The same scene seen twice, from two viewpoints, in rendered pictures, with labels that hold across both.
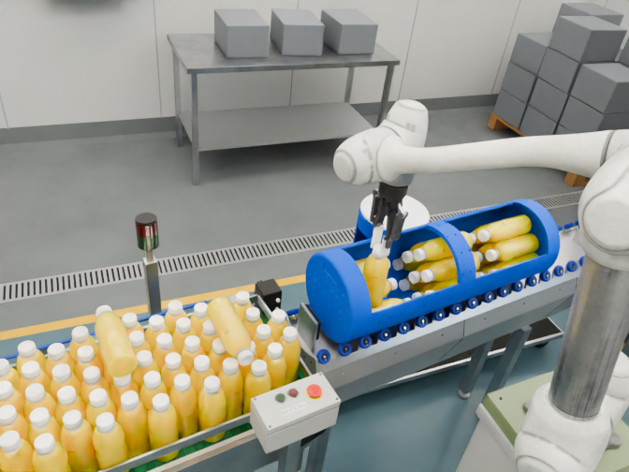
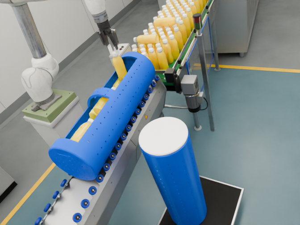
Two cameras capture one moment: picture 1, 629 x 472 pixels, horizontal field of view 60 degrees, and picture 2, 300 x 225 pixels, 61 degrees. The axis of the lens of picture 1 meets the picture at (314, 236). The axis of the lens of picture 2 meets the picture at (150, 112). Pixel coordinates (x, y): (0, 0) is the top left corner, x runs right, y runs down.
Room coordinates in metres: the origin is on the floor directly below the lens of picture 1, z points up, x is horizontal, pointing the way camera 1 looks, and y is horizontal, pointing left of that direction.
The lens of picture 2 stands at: (2.75, -0.69, 2.05)
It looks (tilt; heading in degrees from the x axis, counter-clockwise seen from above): 40 degrees down; 158
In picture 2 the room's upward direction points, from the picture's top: 20 degrees counter-clockwise
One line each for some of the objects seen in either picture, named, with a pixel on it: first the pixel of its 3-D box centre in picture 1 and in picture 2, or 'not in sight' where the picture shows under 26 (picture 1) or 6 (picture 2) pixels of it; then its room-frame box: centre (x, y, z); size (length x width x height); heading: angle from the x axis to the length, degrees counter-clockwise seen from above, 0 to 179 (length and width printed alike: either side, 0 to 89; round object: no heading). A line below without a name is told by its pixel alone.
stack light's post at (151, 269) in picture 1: (160, 375); (207, 89); (1.29, 0.50, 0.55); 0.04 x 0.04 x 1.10; 33
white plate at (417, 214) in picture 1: (394, 211); (163, 135); (1.86, -0.31, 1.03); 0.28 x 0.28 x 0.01
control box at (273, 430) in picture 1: (294, 411); (120, 54); (0.85, -0.01, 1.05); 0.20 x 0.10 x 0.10; 123
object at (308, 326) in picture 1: (309, 327); not in sight; (1.20, -0.02, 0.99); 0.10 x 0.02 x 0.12; 33
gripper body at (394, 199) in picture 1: (391, 195); (104, 27); (1.25, -0.19, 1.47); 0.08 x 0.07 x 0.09; 34
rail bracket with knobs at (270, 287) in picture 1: (268, 299); (170, 76); (1.35, 0.13, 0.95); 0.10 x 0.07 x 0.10; 33
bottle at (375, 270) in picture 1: (374, 277); (119, 66); (1.25, -0.19, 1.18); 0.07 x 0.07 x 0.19
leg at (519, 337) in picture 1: (502, 374); not in sight; (1.72, -0.93, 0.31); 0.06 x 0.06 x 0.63; 33
